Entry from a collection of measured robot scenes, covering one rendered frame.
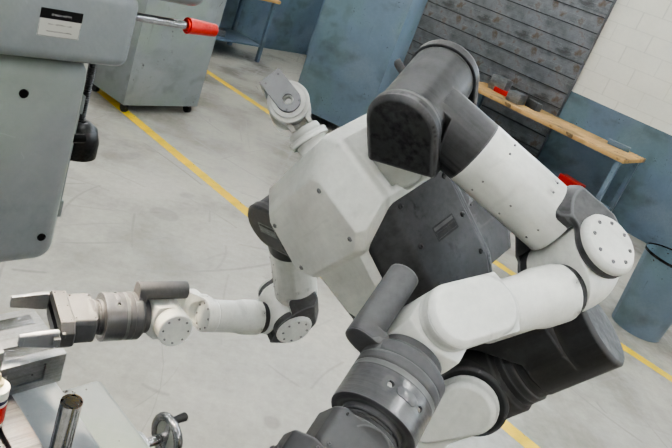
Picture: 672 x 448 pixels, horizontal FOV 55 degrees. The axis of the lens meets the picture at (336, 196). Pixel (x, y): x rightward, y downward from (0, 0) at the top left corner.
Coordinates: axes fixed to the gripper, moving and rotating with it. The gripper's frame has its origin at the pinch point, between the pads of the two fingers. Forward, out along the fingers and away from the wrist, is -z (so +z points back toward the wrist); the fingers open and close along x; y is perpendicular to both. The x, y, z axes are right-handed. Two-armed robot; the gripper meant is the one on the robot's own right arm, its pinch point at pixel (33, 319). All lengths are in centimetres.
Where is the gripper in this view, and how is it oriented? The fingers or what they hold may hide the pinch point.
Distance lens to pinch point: 121.8
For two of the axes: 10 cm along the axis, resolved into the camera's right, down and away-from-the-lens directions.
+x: 4.9, 4.8, -7.3
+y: -3.3, 8.7, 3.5
